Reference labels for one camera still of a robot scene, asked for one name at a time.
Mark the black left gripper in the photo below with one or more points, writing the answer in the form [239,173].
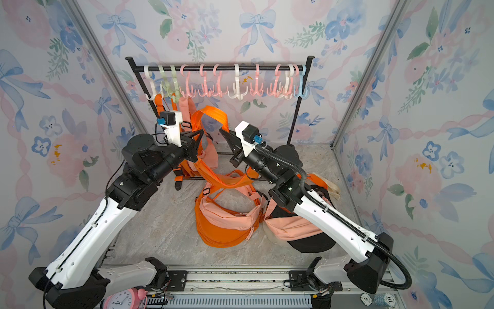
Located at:
[190,146]

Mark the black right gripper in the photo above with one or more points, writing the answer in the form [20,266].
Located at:
[238,147]

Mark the orange sling bag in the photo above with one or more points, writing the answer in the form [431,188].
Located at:
[221,227]
[224,238]
[208,157]

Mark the beige crossbody bag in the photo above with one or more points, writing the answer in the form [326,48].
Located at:
[334,191]

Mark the black crossbody bag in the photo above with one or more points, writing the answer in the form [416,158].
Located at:
[320,242]

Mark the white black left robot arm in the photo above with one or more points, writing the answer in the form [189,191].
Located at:
[73,279]

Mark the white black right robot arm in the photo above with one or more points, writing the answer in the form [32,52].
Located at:
[369,261]

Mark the white plastic hook middle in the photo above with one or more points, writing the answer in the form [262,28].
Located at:
[236,92]

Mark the white plastic hook left end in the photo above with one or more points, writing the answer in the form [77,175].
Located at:
[149,74]

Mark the light blue plastic hook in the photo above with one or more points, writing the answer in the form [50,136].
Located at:
[298,89]

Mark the black metal garment rack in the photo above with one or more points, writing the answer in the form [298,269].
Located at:
[137,70]

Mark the pink alarm clock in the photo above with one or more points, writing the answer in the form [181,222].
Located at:
[132,298]

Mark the white poker chips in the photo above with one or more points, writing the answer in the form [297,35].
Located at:
[386,300]

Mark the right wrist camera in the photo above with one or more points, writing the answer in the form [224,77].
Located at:
[249,137]

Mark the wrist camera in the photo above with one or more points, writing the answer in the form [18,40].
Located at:
[168,130]
[249,137]

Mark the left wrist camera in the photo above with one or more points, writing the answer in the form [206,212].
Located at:
[168,130]

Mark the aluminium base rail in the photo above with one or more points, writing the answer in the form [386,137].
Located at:
[249,287]

